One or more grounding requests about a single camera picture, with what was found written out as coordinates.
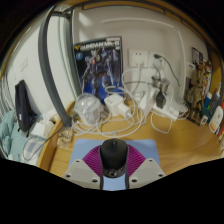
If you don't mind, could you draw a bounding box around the teal bedding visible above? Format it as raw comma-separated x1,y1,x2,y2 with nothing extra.
0,109,28,161

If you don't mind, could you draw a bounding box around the metal cup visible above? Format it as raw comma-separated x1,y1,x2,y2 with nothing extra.
151,74,171,96

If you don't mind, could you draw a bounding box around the white pump bottle red cap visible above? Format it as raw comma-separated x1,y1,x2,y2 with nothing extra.
208,105,224,134

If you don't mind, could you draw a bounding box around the small white cube clock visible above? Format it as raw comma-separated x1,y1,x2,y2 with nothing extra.
200,114,209,126

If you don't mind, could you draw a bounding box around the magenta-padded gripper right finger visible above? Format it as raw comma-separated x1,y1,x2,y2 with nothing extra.
124,144,167,191

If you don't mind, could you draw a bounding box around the white power strip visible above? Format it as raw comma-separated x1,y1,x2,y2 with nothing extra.
151,101,181,122

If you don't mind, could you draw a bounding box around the small clear plastic bag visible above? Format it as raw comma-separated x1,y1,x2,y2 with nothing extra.
56,128,74,149

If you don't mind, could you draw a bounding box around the black charger block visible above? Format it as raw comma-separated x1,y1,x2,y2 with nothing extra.
155,90,167,109

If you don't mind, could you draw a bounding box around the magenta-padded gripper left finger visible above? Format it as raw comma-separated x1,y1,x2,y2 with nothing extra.
62,144,104,191

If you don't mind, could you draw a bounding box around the white wall socket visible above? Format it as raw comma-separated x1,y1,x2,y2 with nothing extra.
128,48,166,69

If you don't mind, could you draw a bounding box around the clear round container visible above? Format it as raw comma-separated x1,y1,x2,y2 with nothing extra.
73,93,102,126

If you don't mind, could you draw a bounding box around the white cable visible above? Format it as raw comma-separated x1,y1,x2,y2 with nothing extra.
71,68,183,138

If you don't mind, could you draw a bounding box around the blue robot model kit box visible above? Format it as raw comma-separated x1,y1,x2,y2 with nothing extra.
73,35,125,101

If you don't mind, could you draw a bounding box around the white wall box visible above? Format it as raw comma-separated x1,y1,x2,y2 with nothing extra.
184,61,198,79

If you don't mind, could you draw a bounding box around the grey metal frame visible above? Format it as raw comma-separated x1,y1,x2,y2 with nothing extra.
37,11,83,128

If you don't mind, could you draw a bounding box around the white charger block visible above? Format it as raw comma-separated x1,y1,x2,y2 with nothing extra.
138,88,156,114
103,93,124,117

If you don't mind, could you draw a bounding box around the light blue mouse pad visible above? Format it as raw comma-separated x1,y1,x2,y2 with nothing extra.
68,138,162,192

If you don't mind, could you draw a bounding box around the black computer mouse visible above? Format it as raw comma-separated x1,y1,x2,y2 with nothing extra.
99,138,130,179

